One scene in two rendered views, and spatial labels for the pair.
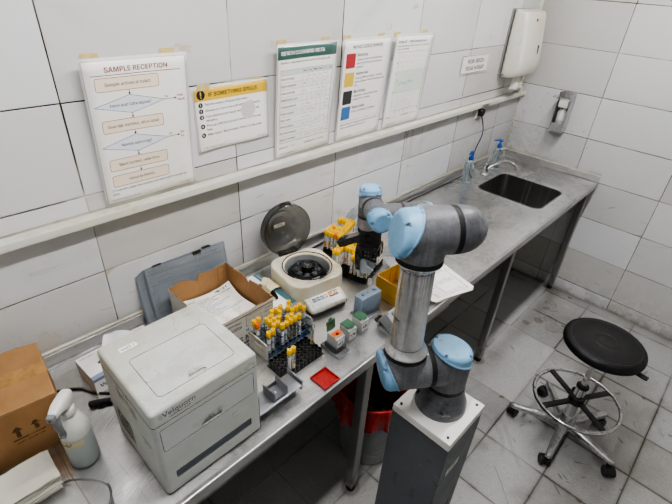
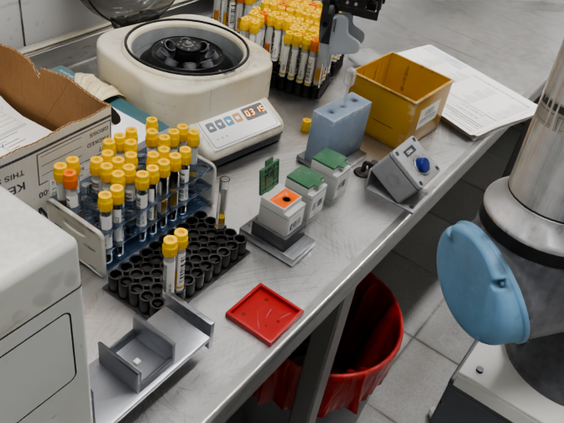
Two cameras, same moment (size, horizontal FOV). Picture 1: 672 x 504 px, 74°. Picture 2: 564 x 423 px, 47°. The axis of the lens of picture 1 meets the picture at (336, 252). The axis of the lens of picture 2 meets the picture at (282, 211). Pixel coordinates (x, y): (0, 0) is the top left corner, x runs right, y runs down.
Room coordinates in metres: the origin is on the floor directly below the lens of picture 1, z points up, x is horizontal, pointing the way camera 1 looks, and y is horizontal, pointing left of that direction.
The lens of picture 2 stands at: (0.48, 0.12, 1.46)
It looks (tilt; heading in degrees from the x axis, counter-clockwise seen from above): 39 degrees down; 348
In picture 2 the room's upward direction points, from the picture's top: 10 degrees clockwise
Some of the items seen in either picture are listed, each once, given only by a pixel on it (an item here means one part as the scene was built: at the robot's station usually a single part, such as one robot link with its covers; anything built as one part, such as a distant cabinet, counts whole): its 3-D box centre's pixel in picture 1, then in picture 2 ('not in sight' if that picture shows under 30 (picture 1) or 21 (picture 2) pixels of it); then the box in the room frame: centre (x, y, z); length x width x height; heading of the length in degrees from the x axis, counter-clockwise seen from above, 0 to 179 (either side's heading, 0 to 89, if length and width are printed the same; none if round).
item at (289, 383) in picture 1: (269, 395); (120, 372); (0.88, 0.17, 0.92); 0.21 x 0.07 x 0.05; 138
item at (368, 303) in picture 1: (367, 303); (336, 133); (1.33, -0.13, 0.92); 0.10 x 0.07 x 0.10; 133
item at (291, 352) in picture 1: (295, 347); (181, 237); (1.07, 0.11, 0.93); 0.17 x 0.09 x 0.11; 139
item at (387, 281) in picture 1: (398, 286); (396, 101); (1.45, -0.26, 0.93); 0.13 x 0.13 x 0.10; 44
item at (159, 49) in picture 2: (307, 271); (186, 62); (1.45, 0.11, 0.97); 0.15 x 0.15 x 0.07
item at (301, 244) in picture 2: (335, 345); (278, 232); (1.13, -0.02, 0.89); 0.09 x 0.05 x 0.04; 48
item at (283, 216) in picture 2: (335, 339); (280, 216); (1.13, -0.02, 0.92); 0.05 x 0.04 x 0.06; 48
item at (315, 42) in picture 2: not in sight; (310, 67); (1.54, -0.11, 0.93); 0.02 x 0.02 x 0.11
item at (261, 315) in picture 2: (325, 378); (264, 313); (0.99, 0.01, 0.88); 0.07 x 0.07 x 0.01; 48
